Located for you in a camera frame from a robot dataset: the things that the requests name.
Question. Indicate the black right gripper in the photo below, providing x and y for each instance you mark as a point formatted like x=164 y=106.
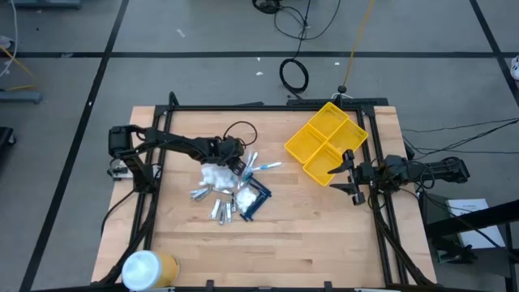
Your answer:
x=365 y=174

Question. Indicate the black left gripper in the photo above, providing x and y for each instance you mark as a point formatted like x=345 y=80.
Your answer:
x=228 y=150

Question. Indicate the large cotton ball bag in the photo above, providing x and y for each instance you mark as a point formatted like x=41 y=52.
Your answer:
x=217 y=176

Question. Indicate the blue disposable razor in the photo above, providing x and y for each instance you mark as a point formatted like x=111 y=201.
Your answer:
x=261 y=186
x=244 y=216
x=260 y=207

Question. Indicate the blue white toothbrush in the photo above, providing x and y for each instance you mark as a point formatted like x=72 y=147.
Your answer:
x=267 y=166

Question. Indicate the small cotton ball bag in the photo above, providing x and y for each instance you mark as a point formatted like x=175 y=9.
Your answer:
x=246 y=198

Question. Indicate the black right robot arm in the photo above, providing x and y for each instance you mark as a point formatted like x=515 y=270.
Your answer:
x=438 y=170

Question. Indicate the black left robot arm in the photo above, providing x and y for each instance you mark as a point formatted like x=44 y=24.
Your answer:
x=178 y=142

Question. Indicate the yellow plastic basket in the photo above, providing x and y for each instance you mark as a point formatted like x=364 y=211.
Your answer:
x=322 y=162
x=348 y=136
x=305 y=142
x=328 y=117

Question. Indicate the yellow canister white lid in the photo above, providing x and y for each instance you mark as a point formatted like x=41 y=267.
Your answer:
x=146 y=269

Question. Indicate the white booklet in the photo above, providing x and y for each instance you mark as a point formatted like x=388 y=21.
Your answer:
x=474 y=223

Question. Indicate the black side stand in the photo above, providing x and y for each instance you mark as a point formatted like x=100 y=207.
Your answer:
x=478 y=219

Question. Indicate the grey blue floor foot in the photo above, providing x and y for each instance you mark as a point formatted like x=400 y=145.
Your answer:
x=44 y=4
x=20 y=97

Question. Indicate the black aluminium table frame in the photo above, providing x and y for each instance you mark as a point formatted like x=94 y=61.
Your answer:
x=263 y=108

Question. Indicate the small black ball mount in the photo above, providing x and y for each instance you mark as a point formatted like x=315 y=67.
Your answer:
x=342 y=89

